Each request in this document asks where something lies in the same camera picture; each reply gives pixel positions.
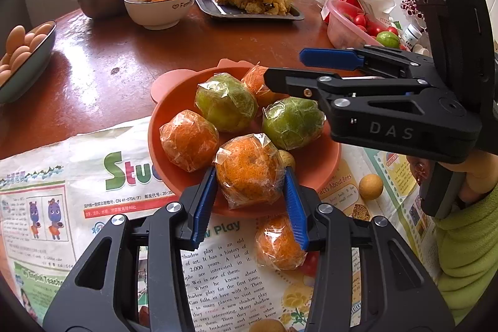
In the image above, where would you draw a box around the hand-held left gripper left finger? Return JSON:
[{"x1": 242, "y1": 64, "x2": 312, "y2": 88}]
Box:
[{"x1": 42, "y1": 166, "x2": 219, "y2": 332}]

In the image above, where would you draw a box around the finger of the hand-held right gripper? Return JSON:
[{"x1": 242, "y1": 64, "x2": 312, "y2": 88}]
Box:
[
  {"x1": 264, "y1": 67, "x2": 440, "y2": 111},
  {"x1": 299, "y1": 46, "x2": 434, "y2": 78}
]

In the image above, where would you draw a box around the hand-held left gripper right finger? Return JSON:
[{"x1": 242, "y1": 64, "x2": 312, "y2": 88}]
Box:
[{"x1": 283, "y1": 166, "x2": 456, "y2": 332}]

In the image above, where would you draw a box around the green orange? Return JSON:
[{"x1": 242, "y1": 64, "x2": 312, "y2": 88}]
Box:
[
  {"x1": 261, "y1": 97, "x2": 325, "y2": 151},
  {"x1": 195, "y1": 73, "x2": 258, "y2": 133}
]

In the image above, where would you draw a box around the small orange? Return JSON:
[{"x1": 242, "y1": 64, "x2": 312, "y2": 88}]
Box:
[
  {"x1": 241, "y1": 64, "x2": 289, "y2": 108},
  {"x1": 255, "y1": 215, "x2": 308, "y2": 270}
]

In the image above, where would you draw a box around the brown longan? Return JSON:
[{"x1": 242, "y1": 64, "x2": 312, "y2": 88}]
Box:
[
  {"x1": 249, "y1": 318, "x2": 284, "y2": 332},
  {"x1": 278, "y1": 149, "x2": 296, "y2": 169},
  {"x1": 359, "y1": 174, "x2": 385, "y2": 200}
]

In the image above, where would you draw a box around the large orange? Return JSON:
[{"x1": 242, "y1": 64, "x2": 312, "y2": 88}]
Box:
[
  {"x1": 159, "y1": 110, "x2": 219, "y2": 172},
  {"x1": 213, "y1": 133, "x2": 289, "y2": 210}
]

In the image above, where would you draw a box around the orange plastic plate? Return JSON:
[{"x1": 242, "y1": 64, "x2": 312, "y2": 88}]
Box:
[{"x1": 148, "y1": 58, "x2": 342, "y2": 217}]

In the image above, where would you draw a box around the person's right forearm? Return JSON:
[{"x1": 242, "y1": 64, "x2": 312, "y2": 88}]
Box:
[{"x1": 434, "y1": 184, "x2": 498, "y2": 325}]

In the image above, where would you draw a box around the person's right hand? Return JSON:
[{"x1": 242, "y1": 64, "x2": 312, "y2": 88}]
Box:
[{"x1": 406, "y1": 151, "x2": 498, "y2": 202}]

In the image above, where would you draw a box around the pink plastic container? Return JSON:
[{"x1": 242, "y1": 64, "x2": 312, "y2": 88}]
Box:
[{"x1": 326, "y1": 0, "x2": 405, "y2": 49}]

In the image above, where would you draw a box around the small green fruit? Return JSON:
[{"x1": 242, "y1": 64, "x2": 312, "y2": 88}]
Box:
[{"x1": 375, "y1": 32, "x2": 401, "y2": 49}]

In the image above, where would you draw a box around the white medicine bottle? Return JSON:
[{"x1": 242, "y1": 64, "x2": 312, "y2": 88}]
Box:
[{"x1": 402, "y1": 24, "x2": 423, "y2": 49}]

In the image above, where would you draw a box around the colourful printed newspaper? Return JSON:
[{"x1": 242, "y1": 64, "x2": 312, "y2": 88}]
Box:
[
  {"x1": 362, "y1": 149, "x2": 442, "y2": 278},
  {"x1": 0, "y1": 118, "x2": 390, "y2": 332}
]

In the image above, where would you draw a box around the white plastic bag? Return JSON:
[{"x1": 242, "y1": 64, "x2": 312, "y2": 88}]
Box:
[{"x1": 350, "y1": 0, "x2": 397, "y2": 21}]

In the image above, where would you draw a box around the white ceramic bowl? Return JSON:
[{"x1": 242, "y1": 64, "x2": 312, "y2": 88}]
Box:
[{"x1": 124, "y1": 0, "x2": 197, "y2": 30}]

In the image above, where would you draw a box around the grey-blue egg bowl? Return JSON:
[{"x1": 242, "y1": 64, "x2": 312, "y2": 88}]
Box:
[{"x1": 0, "y1": 21, "x2": 57, "y2": 104}]

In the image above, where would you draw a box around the pile of brown eggs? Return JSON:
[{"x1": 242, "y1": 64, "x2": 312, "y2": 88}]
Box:
[{"x1": 0, "y1": 24, "x2": 53, "y2": 86}]

